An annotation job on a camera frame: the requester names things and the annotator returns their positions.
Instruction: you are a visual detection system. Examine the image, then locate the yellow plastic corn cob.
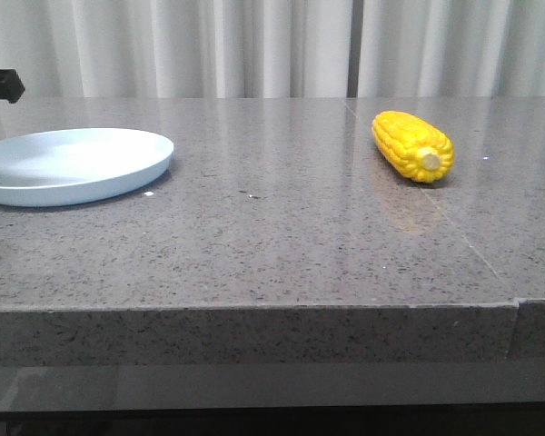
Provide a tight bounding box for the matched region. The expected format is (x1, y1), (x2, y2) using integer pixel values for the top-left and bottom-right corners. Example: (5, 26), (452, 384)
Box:
(372, 111), (454, 183)

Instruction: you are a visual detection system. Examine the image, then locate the white pleated curtain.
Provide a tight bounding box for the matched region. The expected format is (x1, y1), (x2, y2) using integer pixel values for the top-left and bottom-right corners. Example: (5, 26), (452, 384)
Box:
(0, 1), (545, 98)

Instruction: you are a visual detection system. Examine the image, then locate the light blue round plate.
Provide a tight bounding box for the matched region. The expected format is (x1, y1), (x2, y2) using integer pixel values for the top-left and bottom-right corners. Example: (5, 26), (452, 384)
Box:
(0, 128), (174, 207)

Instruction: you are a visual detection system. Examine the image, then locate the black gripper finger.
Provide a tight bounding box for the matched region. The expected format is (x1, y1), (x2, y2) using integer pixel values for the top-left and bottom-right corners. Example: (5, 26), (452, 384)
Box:
(0, 69), (25, 104)

